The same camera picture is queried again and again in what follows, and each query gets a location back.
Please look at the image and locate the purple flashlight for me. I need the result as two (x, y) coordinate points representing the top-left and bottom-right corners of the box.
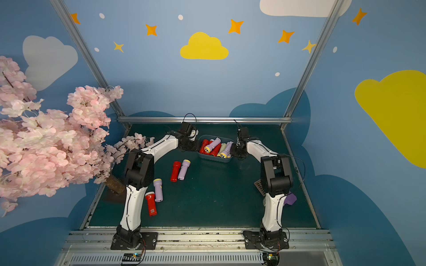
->
(153, 178), (164, 202)
(177, 159), (191, 181)
(220, 141), (234, 158)
(211, 137), (221, 148)

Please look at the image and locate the pale green flashlight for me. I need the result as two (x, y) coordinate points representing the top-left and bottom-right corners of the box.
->
(217, 143), (226, 157)

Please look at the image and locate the blue plastic storage box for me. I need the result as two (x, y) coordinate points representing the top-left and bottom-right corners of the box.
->
(196, 135), (234, 163)

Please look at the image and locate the red flashlight cluster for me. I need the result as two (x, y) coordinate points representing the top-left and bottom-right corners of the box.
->
(199, 139), (210, 154)

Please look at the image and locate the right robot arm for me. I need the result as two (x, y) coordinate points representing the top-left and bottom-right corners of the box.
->
(231, 127), (294, 235)

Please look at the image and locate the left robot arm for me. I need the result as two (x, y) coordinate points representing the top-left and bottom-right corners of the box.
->
(117, 122), (199, 233)

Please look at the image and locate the right controller board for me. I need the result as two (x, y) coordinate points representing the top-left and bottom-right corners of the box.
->
(262, 252), (280, 266)

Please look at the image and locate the controller board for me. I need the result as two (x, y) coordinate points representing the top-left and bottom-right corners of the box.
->
(262, 252), (280, 266)
(120, 253), (143, 266)

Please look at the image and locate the left controller board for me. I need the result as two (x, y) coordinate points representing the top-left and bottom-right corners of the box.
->
(120, 253), (143, 266)

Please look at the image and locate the pink cherry blossom tree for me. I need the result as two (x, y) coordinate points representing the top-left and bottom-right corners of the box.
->
(1, 57), (154, 213)

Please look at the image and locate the purple pink-handled spatula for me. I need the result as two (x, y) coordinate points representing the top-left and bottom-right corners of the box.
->
(284, 192), (297, 206)

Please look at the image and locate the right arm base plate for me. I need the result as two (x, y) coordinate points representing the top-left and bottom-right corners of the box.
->
(243, 228), (290, 252)

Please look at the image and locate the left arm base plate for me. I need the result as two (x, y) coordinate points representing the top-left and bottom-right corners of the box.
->
(110, 232), (158, 250)

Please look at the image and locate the aluminium rail base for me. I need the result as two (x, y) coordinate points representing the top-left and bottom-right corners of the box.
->
(55, 227), (343, 266)

